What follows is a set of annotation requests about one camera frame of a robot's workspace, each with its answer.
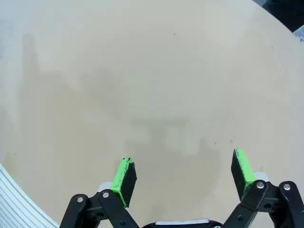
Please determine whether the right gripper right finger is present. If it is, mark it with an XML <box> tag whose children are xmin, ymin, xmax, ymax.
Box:
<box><xmin>222</xmin><ymin>149</ymin><xmax>304</xmax><ymax>228</ymax></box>

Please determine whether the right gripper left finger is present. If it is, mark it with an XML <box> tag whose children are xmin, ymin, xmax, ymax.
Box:
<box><xmin>59</xmin><ymin>157</ymin><xmax>143</xmax><ymax>228</ymax></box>

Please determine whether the white ribbed panel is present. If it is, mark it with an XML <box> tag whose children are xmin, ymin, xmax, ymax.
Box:
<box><xmin>0</xmin><ymin>163</ymin><xmax>60</xmax><ymax>228</ymax></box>

